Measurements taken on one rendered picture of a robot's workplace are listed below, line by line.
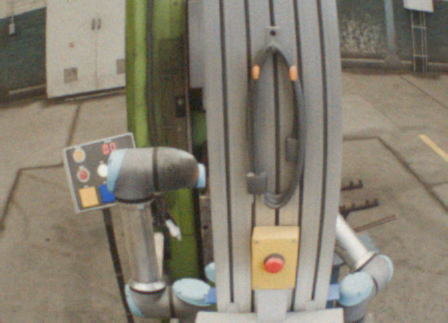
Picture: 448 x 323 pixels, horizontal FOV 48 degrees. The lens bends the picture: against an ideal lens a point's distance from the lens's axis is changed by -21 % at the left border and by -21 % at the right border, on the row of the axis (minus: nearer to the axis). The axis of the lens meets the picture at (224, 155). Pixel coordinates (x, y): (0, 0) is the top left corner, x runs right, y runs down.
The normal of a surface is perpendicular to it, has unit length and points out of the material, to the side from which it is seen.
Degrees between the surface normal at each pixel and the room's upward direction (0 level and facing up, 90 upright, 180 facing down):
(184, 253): 90
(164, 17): 90
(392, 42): 90
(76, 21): 90
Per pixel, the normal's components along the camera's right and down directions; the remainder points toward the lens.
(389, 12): 0.15, 0.35
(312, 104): -0.11, 0.36
